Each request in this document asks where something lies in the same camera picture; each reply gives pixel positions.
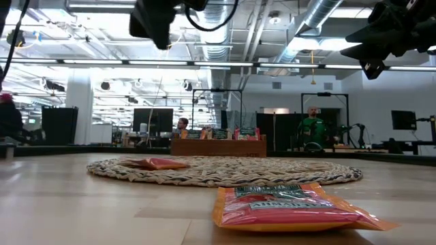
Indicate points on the white column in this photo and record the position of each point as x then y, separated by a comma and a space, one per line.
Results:
80, 115

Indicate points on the black partition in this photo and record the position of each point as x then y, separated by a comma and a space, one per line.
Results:
282, 131

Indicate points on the grey cup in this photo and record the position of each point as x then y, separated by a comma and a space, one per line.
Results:
9, 151

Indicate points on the black metal stand frame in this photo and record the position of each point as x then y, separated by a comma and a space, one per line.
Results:
218, 90
323, 94

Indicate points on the black computer monitor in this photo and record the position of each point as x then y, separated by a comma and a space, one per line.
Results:
403, 119
153, 119

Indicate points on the silver ceiling duct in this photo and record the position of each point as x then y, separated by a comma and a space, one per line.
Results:
214, 37
306, 24

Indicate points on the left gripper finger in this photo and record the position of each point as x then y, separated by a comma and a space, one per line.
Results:
164, 39

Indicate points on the black ceiling camera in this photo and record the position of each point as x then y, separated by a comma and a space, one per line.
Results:
15, 37

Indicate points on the person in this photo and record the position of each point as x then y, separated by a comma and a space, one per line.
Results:
9, 119
182, 125
313, 129

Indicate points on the round woven placemat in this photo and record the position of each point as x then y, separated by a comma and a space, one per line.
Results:
238, 171

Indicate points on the black cabinet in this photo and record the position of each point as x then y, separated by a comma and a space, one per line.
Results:
59, 126

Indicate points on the wooden compartment tea box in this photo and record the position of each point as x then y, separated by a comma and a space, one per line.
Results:
218, 148

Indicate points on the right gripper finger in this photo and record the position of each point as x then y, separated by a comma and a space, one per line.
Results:
369, 34
369, 58

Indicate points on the black background robot arm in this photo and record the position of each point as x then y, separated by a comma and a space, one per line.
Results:
356, 131

